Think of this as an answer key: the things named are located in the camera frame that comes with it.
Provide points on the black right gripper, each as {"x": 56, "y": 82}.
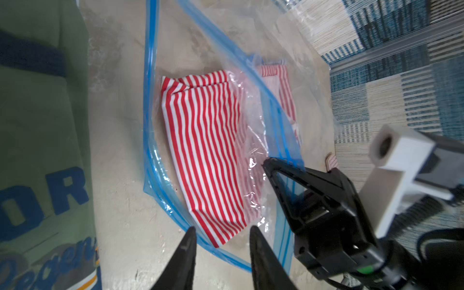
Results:
{"x": 333, "y": 233}

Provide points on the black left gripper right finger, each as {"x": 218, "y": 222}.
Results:
{"x": 267, "y": 272}

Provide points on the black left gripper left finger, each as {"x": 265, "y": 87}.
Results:
{"x": 179, "y": 272}

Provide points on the red white striped tank top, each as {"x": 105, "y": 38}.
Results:
{"x": 219, "y": 136}

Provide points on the clear vacuum bag blue zip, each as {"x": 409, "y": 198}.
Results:
{"x": 199, "y": 37}

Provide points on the green patterned garment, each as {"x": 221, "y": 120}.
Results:
{"x": 48, "y": 235}

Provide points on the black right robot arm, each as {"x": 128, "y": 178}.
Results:
{"x": 437, "y": 265}

